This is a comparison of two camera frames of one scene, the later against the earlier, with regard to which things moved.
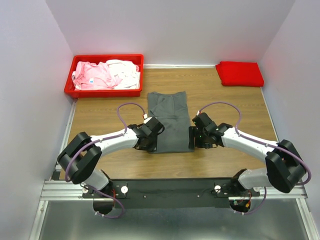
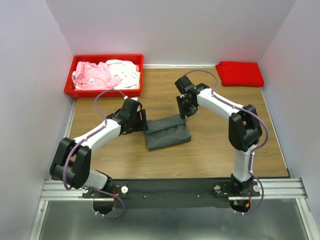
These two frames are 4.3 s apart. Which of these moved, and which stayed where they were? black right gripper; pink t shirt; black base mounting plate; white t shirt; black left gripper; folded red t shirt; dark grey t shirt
Moved: black right gripper; black left gripper; dark grey t shirt
Stayed: black base mounting plate; pink t shirt; white t shirt; folded red t shirt
